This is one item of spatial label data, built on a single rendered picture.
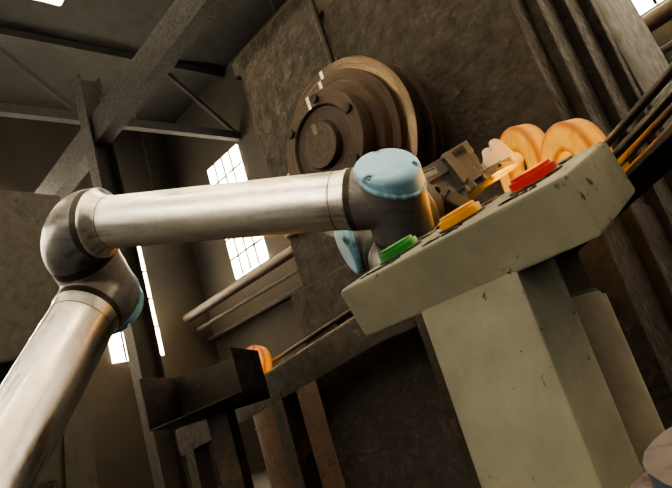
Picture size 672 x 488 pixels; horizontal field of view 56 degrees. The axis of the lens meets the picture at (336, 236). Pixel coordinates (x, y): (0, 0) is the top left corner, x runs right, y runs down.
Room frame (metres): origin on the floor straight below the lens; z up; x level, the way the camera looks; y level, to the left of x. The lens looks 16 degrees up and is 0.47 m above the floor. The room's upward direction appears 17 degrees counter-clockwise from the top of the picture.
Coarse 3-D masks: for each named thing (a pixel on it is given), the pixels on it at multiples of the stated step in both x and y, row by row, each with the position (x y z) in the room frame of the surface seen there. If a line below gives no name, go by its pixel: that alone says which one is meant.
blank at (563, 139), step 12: (576, 120) 0.88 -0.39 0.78; (552, 132) 0.92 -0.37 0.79; (564, 132) 0.89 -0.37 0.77; (576, 132) 0.86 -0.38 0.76; (588, 132) 0.86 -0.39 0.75; (600, 132) 0.86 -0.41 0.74; (552, 144) 0.93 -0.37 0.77; (564, 144) 0.90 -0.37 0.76; (576, 144) 0.88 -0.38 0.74; (588, 144) 0.85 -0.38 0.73; (540, 156) 0.97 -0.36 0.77; (552, 156) 0.94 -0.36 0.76; (564, 156) 0.94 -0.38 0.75
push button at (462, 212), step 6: (468, 204) 0.51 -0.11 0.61; (474, 204) 0.51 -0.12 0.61; (456, 210) 0.51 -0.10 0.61; (462, 210) 0.51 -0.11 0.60; (468, 210) 0.51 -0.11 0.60; (474, 210) 0.51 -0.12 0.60; (444, 216) 0.53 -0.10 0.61; (450, 216) 0.51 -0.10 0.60; (456, 216) 0.51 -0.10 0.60; (462, 216) 0.51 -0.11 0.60; (444, 222) 0.52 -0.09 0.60; (450, 222) 0.51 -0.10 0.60; (456, 222) 0.51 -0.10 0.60; (444, 228) 0.52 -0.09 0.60
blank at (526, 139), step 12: (504, 132) 1.06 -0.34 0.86; (516, 132) 1.02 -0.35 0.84; (528, 132) 1.00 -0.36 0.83; (540, 132) 1.00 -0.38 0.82; (516, 144) 1.03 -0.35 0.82; (528, 144) 1.00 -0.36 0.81; (540, 144) 0.99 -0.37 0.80; (528, 156) 1.01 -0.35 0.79; (516, 168) 1.09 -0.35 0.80; (528, 168) 1.03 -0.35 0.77; (504, 180) 1.12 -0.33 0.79
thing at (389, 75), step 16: (336, 64) 1.46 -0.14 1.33; (352, 64) 1.43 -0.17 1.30; (368, 64) 1.40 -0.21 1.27; (384, 64) 1.37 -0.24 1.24; (320, 80) 1.51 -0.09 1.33; (384, 80) 1.38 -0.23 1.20; (400, 80) 1.35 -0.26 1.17; (304, 96) 1.56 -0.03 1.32; (400, 96) 1.36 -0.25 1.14; (416, 96) 1.39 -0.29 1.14; (416, 112) 1.35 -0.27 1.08; (416, 128) 1.35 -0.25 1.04; (416, 144) 1.36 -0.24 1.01
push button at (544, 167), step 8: (544, 160) 0.47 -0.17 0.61; (552, 160) 0.47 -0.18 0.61; (536, 168) 0.46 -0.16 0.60; (544, 168) 0.46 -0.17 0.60; (552, 168) 0.46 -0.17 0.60; (520, 176) 0.46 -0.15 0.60; (528, 176) 0.46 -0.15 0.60; (536, 176) 0.46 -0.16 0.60; (512, 184) 0.47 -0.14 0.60; (520, 184) 0.46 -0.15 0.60; (528, 184) 0.46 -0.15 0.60; (512, 192) 0.48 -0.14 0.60
